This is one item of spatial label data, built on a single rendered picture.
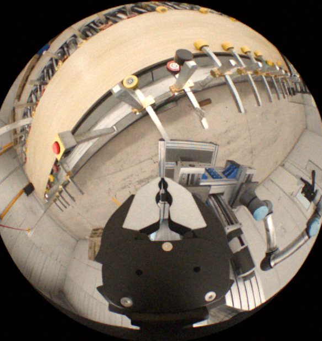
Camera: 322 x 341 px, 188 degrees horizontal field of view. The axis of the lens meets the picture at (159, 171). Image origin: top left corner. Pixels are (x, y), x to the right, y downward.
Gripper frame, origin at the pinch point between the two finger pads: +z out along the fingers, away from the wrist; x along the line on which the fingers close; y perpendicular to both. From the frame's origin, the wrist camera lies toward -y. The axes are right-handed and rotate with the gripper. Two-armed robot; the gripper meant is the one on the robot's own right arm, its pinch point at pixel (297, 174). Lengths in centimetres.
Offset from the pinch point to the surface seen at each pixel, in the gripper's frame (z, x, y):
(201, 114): 44, -61, -14
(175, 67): 41, -77, -42
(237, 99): 36, -41, -29
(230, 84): 36, -46, -37
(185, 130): 132, -46, 1
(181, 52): 19, -78, -35
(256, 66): 23, -32, -55
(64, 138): 12, -115, -7
